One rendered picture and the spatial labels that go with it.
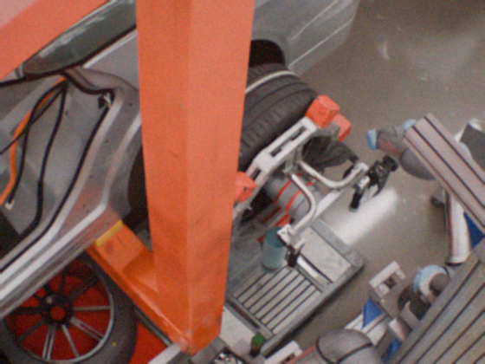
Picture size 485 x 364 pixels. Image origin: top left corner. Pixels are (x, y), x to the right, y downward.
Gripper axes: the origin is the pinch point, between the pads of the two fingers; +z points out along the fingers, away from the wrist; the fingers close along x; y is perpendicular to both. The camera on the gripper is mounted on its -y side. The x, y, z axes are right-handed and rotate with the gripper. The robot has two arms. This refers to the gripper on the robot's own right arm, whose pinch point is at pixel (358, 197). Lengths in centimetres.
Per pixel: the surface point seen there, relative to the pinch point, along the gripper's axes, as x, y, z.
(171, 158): -8, 111, 81
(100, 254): -53, -15, 81
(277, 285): -13, -77, 19
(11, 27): -5, 188, 114
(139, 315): -38, -56, 78
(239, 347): 4, -38, 62
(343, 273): 4, -75, -6
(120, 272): -42, -15, 80
